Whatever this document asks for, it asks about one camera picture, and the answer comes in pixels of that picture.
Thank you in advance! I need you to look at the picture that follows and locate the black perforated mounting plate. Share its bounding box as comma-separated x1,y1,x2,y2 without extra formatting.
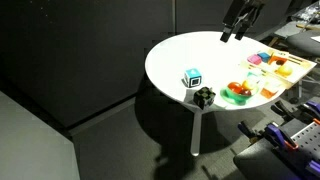
285,122,320,167

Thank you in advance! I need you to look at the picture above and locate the yellow toy fruit in bowl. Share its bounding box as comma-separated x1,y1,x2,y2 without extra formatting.
242,80,255,90

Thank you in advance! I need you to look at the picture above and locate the purple spring clamp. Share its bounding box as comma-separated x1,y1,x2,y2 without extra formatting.
237,121,298,150

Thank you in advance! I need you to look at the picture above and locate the orange hollow cube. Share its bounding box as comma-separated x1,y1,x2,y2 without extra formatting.
260,83,279,99

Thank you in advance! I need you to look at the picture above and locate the blue cube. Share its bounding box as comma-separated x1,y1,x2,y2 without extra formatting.
258,52,271,63

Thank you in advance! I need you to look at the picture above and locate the yellow toy lemon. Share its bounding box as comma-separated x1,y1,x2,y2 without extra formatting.
277,65,293,76

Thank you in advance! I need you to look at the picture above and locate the round white table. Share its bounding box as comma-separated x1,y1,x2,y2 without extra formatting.
145,31,269,156

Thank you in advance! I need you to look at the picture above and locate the red toy tomato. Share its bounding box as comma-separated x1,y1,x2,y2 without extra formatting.
228,82,243,94

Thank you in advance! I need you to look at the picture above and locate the dark red toy fruit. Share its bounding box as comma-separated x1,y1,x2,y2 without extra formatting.
240,90,252,96

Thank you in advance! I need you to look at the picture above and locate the black checkered soft block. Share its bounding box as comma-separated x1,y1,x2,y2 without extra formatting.
193,87,216,109

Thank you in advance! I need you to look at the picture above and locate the pink cube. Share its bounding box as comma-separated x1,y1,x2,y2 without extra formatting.
247,54,262,65

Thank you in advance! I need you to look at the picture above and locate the wooden tray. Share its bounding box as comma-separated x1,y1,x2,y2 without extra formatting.
241,48,316,89

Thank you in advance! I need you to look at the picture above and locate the grey office chair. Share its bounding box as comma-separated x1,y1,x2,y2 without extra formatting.
286,30,320,57

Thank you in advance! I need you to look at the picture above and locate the blue soft number block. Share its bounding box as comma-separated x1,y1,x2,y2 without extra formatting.
184,68,202,88

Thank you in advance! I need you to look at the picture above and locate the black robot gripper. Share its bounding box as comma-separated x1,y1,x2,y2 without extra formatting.
220,0,266,42

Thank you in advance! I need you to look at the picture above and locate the green plastic bowl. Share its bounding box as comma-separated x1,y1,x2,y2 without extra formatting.
220,85,259,105

